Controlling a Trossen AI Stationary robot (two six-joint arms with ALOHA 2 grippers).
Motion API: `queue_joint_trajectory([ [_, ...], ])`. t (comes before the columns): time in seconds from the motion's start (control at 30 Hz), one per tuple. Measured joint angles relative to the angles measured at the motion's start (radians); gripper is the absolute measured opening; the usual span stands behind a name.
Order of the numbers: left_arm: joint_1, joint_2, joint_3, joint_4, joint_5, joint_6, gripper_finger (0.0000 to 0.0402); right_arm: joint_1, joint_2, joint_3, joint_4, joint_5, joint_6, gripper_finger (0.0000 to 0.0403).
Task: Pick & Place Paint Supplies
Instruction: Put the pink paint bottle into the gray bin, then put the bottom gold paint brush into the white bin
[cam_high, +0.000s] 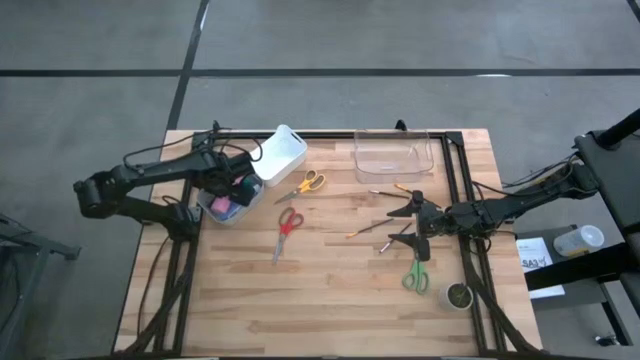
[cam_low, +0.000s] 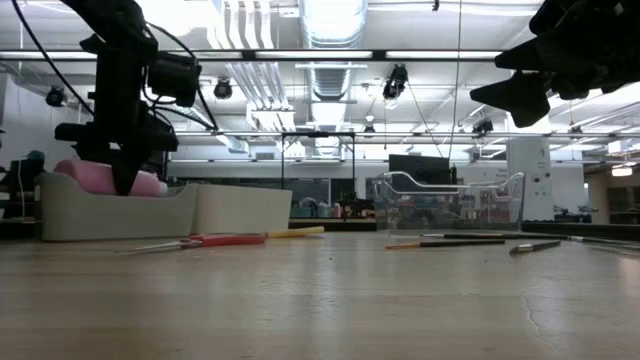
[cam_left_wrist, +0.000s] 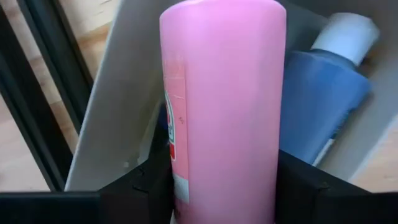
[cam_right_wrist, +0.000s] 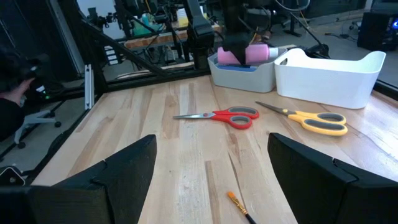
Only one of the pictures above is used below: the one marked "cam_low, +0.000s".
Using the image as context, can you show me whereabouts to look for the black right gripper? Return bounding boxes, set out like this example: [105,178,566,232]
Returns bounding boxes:
[468,0,640,129]

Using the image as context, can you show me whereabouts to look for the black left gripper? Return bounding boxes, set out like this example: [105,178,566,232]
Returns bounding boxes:
[53,30,180,197]

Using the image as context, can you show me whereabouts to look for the pink paint bottle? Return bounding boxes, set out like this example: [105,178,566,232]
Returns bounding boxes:
[53,158,169,197]

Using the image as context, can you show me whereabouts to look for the red-handled scissors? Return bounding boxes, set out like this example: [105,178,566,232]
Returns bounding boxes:
[115,232,268,255]

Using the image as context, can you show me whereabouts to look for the black pencil tool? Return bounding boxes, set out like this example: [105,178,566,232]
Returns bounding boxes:
[384,238,506,250]

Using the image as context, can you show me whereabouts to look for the yellow-handled scissors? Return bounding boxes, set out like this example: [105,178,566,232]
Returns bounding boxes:
[266,225,326,239]

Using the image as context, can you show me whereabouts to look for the grey plastic bin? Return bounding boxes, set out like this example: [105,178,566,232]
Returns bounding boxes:
[35,172,199,242]

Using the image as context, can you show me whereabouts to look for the white pillar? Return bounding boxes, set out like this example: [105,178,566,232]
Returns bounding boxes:
[505,135,554,221]

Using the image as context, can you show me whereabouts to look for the white plastic bin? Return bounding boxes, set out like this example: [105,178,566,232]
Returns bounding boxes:
[192,183,294,235]

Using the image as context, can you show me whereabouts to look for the large black screen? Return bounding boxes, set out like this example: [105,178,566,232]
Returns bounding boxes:
[388,153,451,186]

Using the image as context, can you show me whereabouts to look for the clear plastic bin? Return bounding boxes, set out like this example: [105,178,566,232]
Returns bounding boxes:
[372,170,526,236]

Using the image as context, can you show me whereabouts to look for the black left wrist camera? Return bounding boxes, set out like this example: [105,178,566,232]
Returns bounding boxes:
[146,51,204,109]

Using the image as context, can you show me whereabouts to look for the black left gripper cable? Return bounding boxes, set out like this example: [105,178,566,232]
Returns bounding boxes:
[142,22,220,132]

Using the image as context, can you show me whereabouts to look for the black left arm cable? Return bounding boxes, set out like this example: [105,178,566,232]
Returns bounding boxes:
[9,0,96,117]

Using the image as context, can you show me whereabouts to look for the silver ventilation duct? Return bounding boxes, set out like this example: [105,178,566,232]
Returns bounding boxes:
[298,0,369,159]

